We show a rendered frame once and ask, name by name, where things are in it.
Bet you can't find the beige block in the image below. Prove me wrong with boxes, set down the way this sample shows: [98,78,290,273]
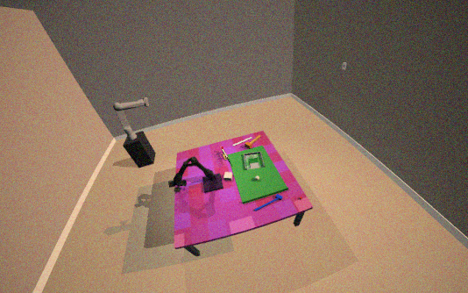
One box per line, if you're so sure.
[224,172,232,181]

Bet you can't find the green flat mat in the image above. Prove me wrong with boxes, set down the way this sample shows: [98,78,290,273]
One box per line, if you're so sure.
[228,146,287,202]

